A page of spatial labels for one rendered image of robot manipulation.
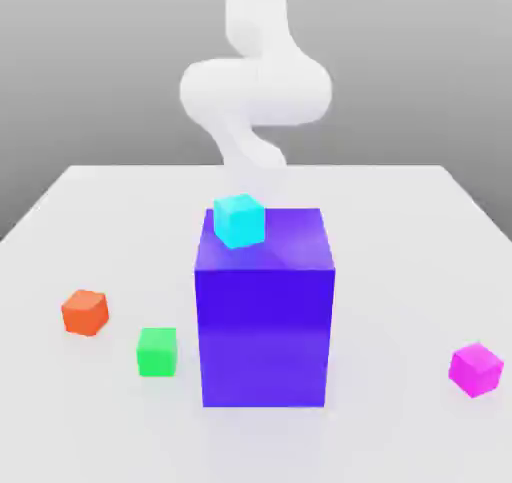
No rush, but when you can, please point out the small cyan cube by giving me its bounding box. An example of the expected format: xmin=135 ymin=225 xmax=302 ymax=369
xmin=212 ymin=193 xmax=267 ymax=250

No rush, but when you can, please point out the small green cube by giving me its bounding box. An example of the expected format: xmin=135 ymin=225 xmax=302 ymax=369
xmin=136 ymin=326 xmax=178 ymax=378

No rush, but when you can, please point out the small orange cube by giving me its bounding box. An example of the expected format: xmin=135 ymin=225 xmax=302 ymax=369
xmin=60 ymin=288 xmax=110 ymax=338

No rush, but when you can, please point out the small magenta cube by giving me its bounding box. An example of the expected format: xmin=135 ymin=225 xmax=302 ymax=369
xmin=447 ymin=341 xmax=505 ymax=399

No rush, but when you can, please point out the large purple box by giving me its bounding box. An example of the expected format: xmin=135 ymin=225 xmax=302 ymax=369
xmin=193 ymin=207 xmax=336 ymax=409

